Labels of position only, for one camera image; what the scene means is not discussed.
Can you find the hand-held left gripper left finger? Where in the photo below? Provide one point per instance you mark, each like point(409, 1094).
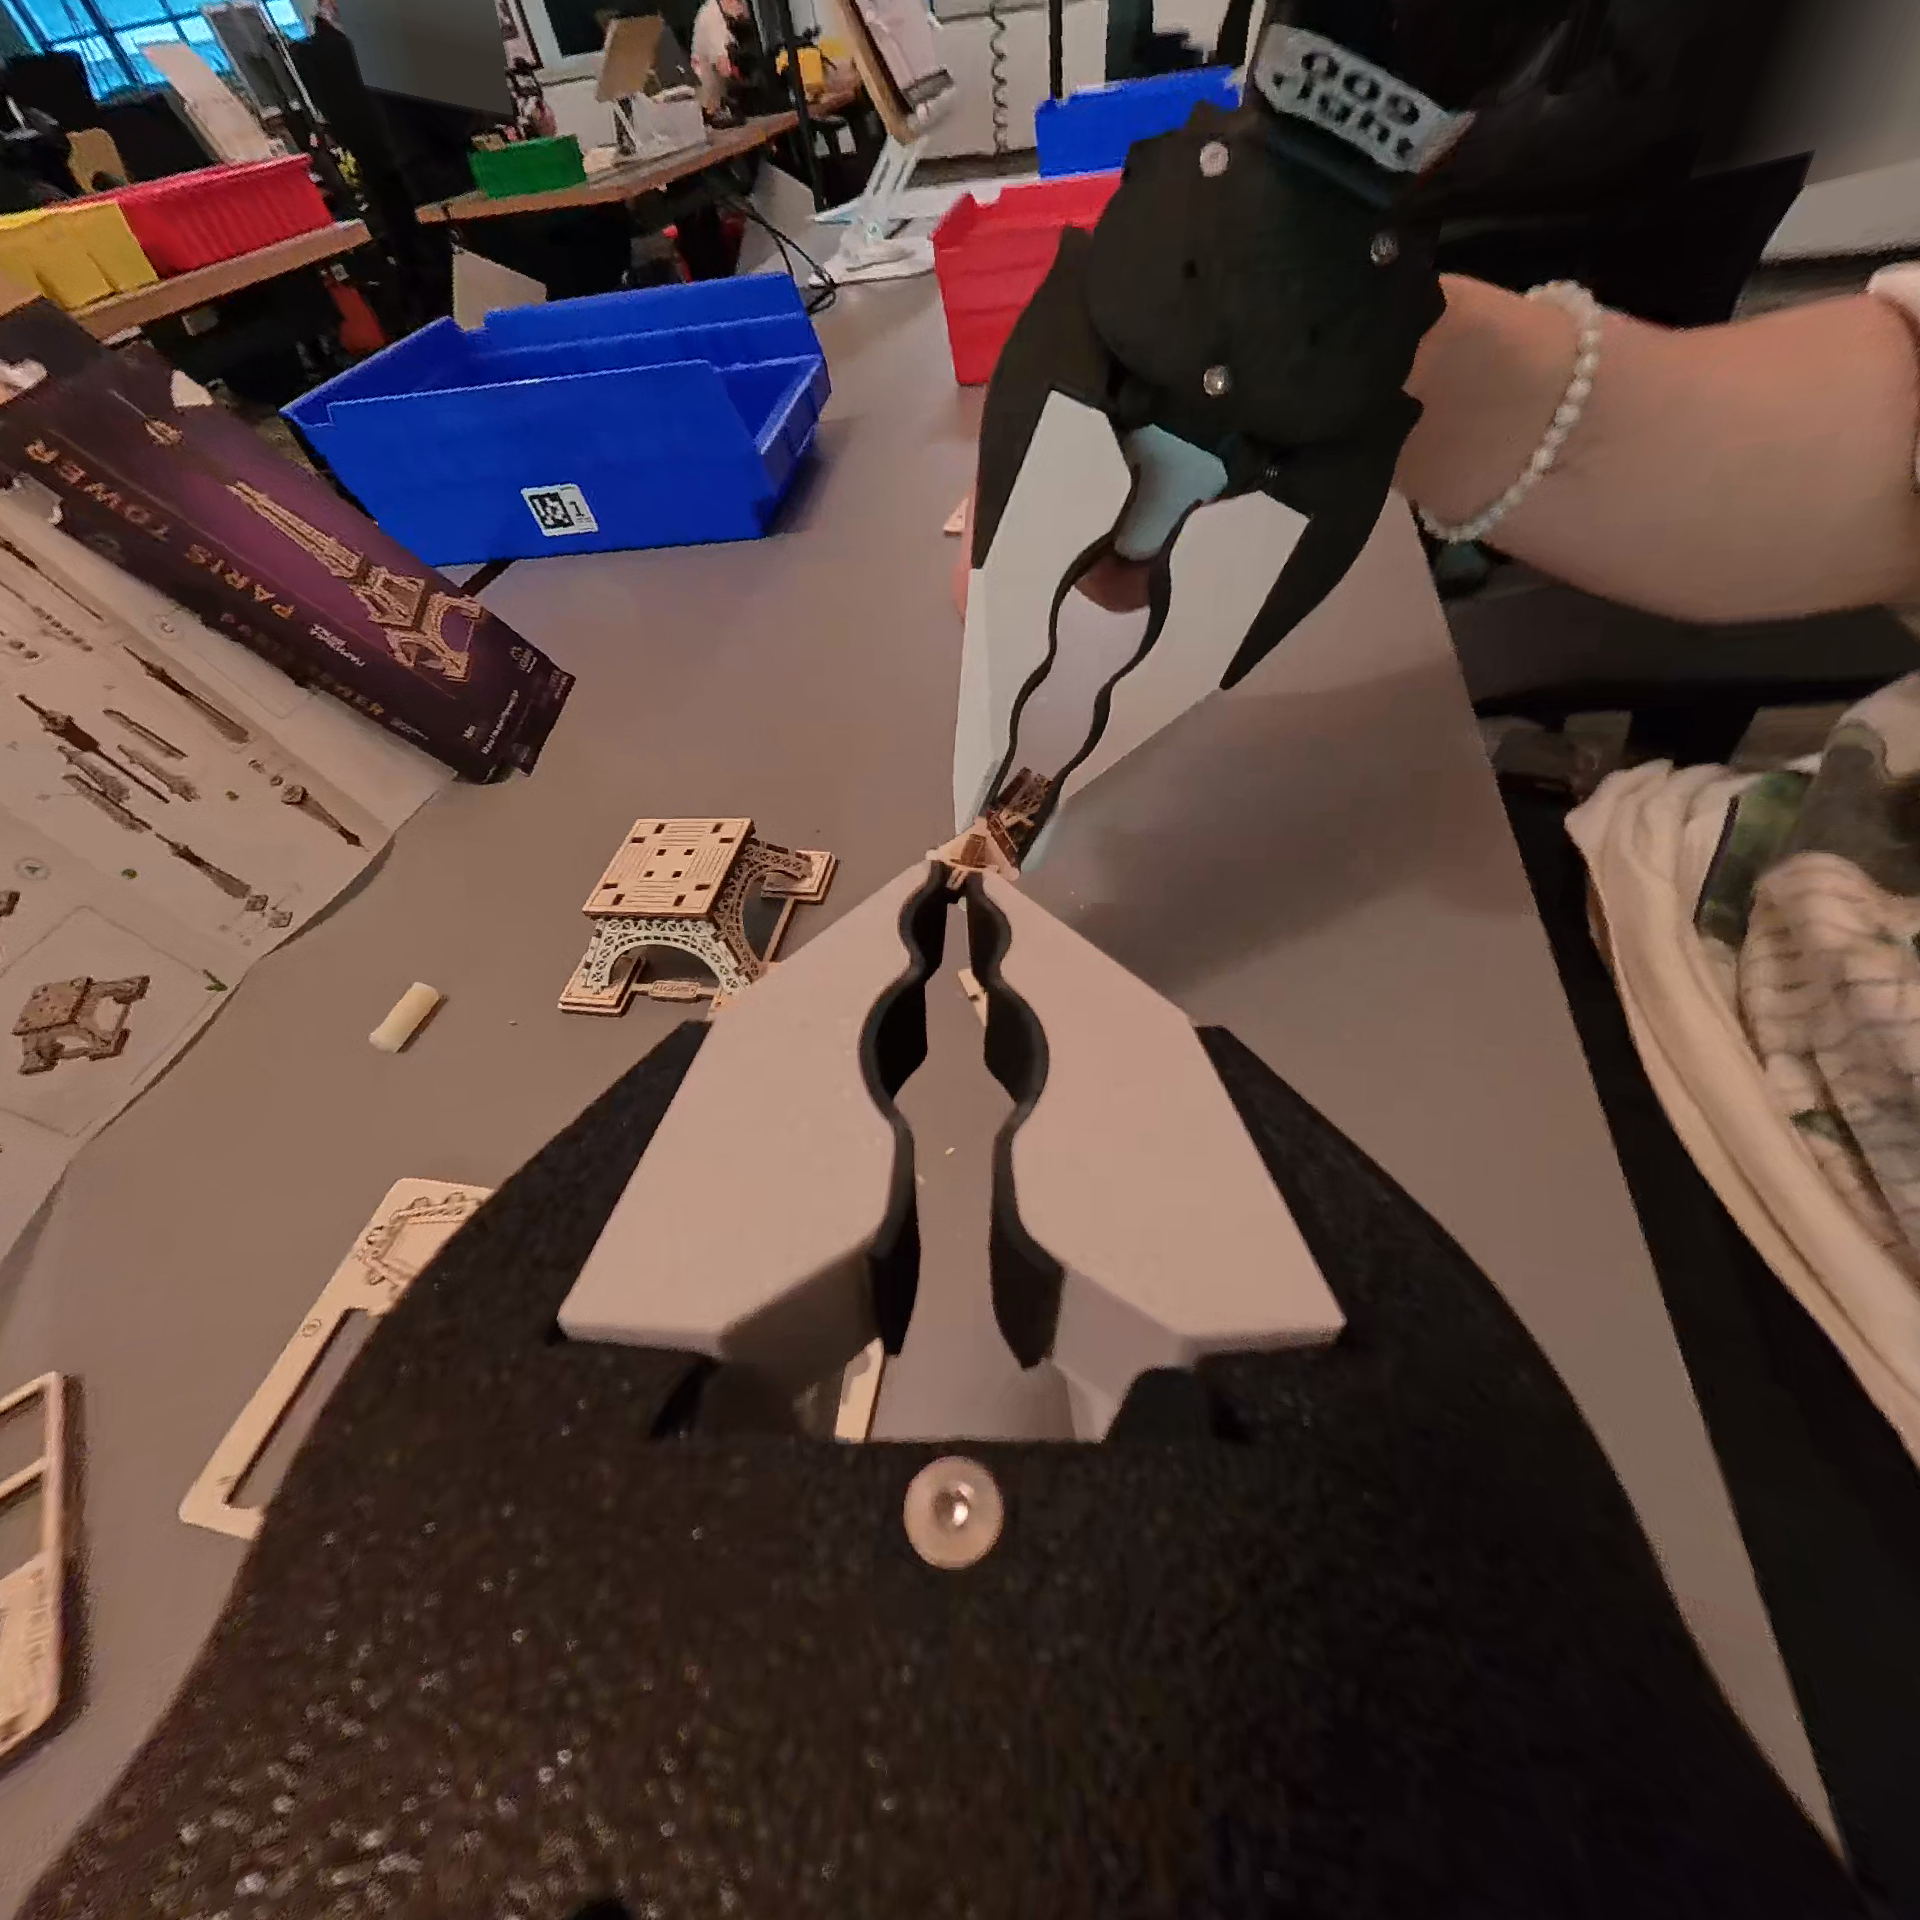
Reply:
point(750, 1171)

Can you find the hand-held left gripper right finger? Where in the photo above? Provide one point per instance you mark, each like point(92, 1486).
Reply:
point(1172, 1186)

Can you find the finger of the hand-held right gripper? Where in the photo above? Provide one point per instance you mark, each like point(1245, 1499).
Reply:
point(1179, 669)
point(1037, 541)

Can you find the wooden tower spire assembly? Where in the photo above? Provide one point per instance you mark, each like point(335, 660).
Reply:
point(1001, 819)

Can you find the person's right forearm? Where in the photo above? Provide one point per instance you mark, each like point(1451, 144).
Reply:
point(1725, 452)

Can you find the grey desk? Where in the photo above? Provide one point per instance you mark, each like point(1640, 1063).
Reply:
point(750, 692)

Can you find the plain blue plastic bin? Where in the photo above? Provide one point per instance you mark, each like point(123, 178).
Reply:
point(1125, 130)

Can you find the red plastic bin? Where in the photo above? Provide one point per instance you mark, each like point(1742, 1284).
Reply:
point(1004, 270)
point(225, 211)

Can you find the wooden tower base model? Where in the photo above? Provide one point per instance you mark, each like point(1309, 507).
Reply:
point(675, 886)

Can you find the white folding stand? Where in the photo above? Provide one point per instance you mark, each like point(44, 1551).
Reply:
point(886, 211)

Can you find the small pale wax stick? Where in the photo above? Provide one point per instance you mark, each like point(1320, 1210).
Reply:
point(406, 1019)

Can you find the wooden part sheet long slots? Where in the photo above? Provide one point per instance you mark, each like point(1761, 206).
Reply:
point(285, 1396)

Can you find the wooden top work table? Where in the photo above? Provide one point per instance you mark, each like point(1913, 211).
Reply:
point(599, 189)
point(225, 293)

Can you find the blue bin with tag sticker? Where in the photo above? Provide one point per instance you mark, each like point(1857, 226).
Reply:
point(452, 452)

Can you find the green plastic bin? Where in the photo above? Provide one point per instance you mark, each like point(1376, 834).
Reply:
point(525, 168)

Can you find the person's white printed t-shirt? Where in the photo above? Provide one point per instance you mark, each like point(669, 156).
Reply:
point(1799, 932)

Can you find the assembly diagram instruction sheet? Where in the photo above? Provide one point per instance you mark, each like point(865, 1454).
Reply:
point(150, 840)

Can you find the dark purple model kit box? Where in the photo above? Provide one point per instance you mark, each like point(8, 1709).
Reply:
point(225, 495)

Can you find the wooden part sheet square frames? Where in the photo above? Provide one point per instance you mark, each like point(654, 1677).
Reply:
point(37, 1652)

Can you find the yellow plastic bin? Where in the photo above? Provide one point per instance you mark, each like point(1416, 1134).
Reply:
point(76, 254)

